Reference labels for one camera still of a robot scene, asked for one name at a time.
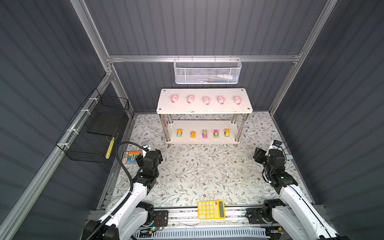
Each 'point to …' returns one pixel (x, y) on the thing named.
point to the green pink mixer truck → (216, 134)
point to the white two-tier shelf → (207, 115)
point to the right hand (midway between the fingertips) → (263, 150)
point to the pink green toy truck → (204, 134)
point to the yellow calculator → (211, 210)
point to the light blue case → (289, 157)
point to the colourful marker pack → (130, 156)
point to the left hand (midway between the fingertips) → (148, 152)
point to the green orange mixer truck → (179, 133)
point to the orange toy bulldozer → (193, 134)
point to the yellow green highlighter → (107, 156)
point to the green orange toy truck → (227, 132)
